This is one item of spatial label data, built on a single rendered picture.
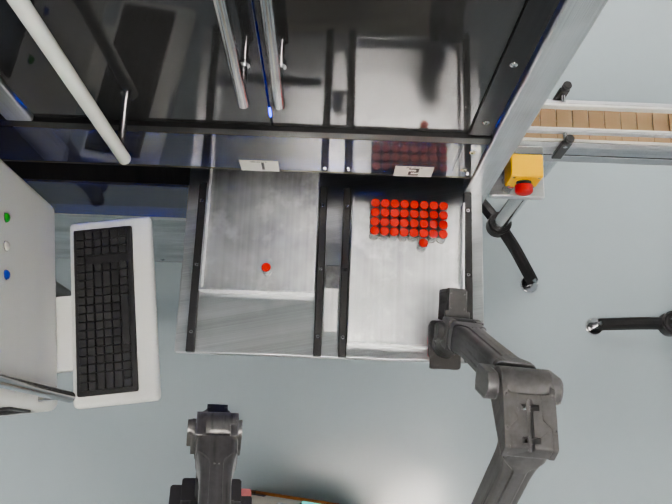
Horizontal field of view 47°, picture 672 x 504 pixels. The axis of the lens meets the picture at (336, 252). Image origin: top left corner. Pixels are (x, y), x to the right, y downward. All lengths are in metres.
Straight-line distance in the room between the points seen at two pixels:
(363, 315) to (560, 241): 1.23
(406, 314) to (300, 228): 0.32
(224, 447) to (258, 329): 0.59
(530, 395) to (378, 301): 0.73
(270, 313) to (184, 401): 0.95
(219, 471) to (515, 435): 0.43
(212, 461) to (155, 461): 1.47
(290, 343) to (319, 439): 0.90
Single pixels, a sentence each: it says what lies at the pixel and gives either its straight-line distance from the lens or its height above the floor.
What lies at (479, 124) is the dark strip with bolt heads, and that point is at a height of 1.27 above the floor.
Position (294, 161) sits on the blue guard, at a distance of 1.68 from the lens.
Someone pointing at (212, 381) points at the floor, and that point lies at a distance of 2.65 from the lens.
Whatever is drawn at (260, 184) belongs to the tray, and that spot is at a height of 0.88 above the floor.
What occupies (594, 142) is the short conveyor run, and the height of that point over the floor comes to 0.93.
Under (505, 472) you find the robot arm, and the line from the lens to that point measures 1.14.
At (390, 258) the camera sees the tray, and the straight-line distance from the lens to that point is 1.79.
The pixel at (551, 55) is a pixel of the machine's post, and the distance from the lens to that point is 1.28.
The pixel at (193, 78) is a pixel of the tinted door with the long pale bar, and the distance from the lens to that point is 1.39.
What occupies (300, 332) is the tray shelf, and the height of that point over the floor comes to 0.88.
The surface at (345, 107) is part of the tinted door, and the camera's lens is 1.45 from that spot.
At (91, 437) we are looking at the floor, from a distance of 2.72.
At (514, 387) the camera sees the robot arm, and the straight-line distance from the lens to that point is 1.11.
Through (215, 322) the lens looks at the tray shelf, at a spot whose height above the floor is 0.88.
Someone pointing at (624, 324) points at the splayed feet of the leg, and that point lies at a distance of 2.73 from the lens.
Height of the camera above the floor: 2.61
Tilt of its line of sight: 75 degrees down
